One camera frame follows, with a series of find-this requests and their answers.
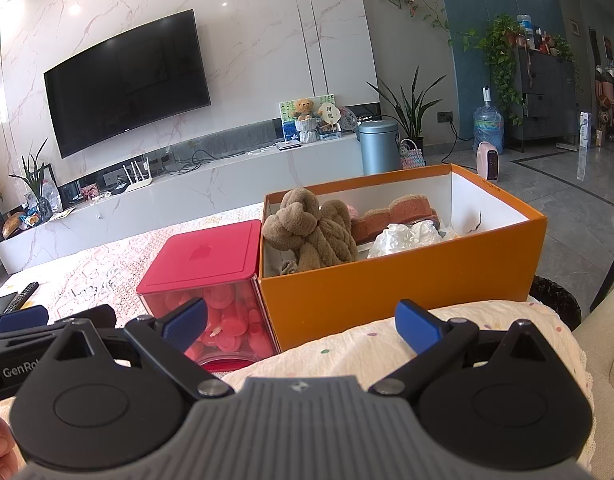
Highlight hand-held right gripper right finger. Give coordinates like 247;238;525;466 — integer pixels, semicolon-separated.
369;300;568;397

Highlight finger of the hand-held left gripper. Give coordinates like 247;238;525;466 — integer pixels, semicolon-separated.
52;304;116;331
0;307;50;334

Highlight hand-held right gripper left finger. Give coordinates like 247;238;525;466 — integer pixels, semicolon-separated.
32;297;234;400

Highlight orange cardboard box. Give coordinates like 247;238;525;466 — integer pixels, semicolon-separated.
258;163;548;353

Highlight white plastic bag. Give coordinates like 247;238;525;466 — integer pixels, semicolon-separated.
367;220;445;260

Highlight toast-shaped sponge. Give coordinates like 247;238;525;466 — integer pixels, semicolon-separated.
350;197;440;245

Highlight brown knotted plush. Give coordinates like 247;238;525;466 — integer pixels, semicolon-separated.
262;187;360;275

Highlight lace floral tablecloth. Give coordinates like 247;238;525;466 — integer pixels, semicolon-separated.
0;210;268;361

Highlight pile of pink squishy toys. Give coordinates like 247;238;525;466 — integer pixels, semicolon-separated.
149;282;277;362

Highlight red lidded clear box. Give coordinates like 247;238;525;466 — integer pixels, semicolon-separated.
136;219;282;373

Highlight white dotted blanket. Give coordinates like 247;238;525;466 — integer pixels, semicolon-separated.
222;299;595;480

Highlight brown glossy ornament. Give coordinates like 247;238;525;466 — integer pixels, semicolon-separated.
2;211;26;241

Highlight clear plastic bag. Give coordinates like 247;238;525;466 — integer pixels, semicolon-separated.
42;180;62;213

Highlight marble television console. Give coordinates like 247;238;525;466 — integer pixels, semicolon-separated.
0;132;368;273

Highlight white router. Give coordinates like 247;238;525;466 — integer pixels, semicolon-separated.
122;157;154;193

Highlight green plant in glass vase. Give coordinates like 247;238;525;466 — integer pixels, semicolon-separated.
9;137;55;221

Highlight black lined waste basket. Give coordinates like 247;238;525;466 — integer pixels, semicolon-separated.
530;275;583;333

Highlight woven pastel handbag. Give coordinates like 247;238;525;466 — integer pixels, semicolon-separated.
399;138;427;171

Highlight pink space heater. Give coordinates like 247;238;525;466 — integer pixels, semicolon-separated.
476;141;503;182

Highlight blue-grey pedal trash bin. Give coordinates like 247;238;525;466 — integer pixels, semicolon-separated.
357;120;402;177

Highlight beige sofa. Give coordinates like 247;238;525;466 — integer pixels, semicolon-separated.
572;280;614;480

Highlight water jug with pump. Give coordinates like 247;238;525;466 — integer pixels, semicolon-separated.
473;86;505;155

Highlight tall leafy potted plant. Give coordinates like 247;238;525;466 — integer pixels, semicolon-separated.
366;66;448;153

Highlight white round sign ornament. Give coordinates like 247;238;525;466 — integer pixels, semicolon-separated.
319;101;342;133

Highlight green illustrated board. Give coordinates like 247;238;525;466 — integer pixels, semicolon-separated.
279;92;336;142

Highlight teddy bear in white basket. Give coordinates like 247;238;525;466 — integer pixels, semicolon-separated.
292;98;320;143

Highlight tall white carton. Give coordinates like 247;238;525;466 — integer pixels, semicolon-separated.
577;111;593;150

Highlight dark grey cabinet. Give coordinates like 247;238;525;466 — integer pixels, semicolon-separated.
517;47;580;153

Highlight trailing pothos plant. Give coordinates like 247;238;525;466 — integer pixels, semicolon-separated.
480;14;530;126

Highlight black cables on console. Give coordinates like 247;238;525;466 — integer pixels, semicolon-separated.
169;142;268;167

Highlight wall-mounted black television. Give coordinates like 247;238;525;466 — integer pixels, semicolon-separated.
43;9;211;159

